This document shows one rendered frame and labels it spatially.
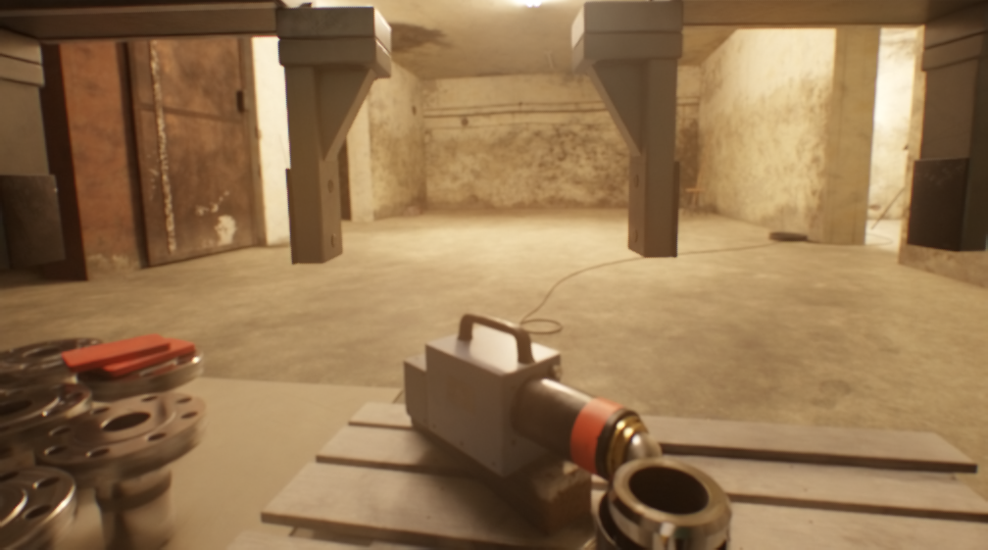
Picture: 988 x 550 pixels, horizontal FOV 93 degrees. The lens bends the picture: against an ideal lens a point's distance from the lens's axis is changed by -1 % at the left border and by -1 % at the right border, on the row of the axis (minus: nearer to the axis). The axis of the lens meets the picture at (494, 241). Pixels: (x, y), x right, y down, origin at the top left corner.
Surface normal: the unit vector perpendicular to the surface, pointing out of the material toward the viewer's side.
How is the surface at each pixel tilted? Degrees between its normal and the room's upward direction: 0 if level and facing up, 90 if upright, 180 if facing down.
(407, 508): 0
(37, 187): 90
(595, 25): 90
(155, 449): 90
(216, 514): 0
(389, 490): 0
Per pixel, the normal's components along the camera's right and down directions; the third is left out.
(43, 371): 0.67, 0.08
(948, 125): -1.00, 0.02
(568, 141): -0.18, 0.13
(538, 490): -0.80, 0.09
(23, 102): 1.00, -0.02
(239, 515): -0.02, -0.99
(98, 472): 0.31, 0.11
